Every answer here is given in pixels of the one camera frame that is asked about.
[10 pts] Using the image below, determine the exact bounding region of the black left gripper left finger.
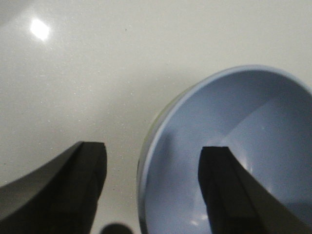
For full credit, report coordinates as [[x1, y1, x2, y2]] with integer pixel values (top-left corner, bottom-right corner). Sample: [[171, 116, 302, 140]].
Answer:
[[0, 141, 107, 234]]

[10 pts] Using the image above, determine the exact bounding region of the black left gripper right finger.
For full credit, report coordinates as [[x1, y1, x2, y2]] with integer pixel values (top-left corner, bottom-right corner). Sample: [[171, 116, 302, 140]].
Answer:
[[198, 146, 312, 234]]

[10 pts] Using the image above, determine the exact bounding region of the blue bowl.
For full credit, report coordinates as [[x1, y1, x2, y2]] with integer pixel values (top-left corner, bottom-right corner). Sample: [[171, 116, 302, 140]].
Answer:
[[136, 65, 312, 234]]

